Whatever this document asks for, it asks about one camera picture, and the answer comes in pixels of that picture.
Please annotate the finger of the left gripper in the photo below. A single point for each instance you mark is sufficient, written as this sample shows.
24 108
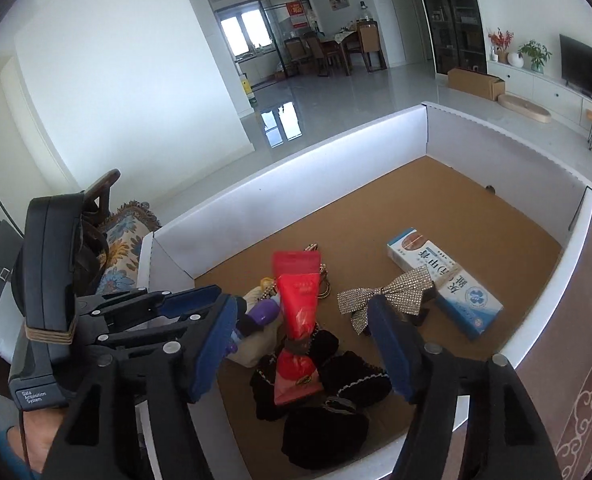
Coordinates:
138 303
140 324

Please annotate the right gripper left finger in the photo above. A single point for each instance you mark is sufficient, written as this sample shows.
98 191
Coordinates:
167 368

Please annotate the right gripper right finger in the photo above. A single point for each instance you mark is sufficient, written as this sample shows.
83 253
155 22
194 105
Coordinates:
505 438

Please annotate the white blue medicine box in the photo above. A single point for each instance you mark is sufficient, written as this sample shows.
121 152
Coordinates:
460 296

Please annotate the red candy-shaped pouch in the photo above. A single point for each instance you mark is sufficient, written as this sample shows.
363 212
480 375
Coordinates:
298 282

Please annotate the gold rhinestone hair claw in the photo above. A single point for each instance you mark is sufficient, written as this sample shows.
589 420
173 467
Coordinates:
325 286

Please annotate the silver rhinestone bow claw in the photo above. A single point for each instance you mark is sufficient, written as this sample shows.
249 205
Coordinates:
408 295

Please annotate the black bow hair clip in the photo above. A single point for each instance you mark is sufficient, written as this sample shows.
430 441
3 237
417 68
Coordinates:
328 427

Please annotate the person's left hand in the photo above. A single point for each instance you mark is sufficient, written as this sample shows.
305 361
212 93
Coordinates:
31 439

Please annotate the floral cushioned chair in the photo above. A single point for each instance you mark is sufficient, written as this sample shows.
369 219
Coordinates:
111 241

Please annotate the white cardboard storage box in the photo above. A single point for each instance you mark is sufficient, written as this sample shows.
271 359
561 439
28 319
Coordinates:
511 215

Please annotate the white tv cabinet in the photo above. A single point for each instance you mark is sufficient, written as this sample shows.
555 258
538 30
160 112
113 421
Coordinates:
566 106

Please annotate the brown cardboard carton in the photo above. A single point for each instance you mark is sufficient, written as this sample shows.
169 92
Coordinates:
477 84

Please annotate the black flat television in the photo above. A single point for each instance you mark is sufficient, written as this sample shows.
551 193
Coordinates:
576 59

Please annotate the green potted plant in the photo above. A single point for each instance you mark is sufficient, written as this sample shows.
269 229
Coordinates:
537 53

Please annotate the red flower plant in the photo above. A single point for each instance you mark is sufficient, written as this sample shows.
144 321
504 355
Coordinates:
500 42

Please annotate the dark glass display cabinet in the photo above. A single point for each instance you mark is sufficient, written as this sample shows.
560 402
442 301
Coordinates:
455 30

